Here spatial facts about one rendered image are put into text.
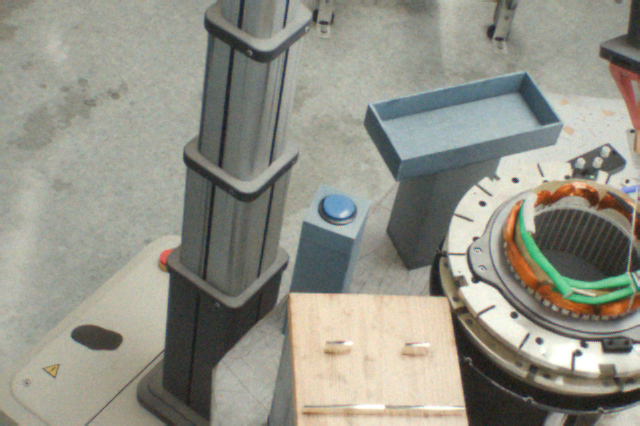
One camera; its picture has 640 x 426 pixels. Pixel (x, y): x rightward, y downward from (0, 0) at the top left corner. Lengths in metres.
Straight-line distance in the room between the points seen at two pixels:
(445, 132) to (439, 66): 1.63
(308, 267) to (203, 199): 0.25
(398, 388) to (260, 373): 0.37
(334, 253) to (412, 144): 0.20
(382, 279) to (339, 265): 0.25
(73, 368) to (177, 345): 0.28
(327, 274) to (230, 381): 0.21
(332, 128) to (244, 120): 1.47
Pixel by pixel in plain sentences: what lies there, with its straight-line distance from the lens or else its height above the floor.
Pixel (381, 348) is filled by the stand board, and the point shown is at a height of 1.07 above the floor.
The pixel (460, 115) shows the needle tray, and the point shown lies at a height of 1.02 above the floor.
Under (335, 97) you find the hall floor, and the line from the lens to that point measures 3.23.
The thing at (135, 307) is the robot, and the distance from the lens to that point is 2.44.
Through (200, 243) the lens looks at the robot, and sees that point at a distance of 1.92.
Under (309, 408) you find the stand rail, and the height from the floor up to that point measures 1.08.
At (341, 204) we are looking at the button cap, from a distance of 1.60.
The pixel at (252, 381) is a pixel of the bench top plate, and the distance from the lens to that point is 1.75.
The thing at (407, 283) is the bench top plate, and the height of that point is 0.78.
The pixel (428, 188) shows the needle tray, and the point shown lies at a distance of 1.76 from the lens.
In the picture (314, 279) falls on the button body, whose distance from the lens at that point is 1.67.
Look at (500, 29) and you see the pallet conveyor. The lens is 3.48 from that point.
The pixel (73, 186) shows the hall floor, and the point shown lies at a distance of 2.97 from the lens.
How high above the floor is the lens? 2.25
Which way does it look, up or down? 50 degrees down
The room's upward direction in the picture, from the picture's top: 12 degrees clockwise
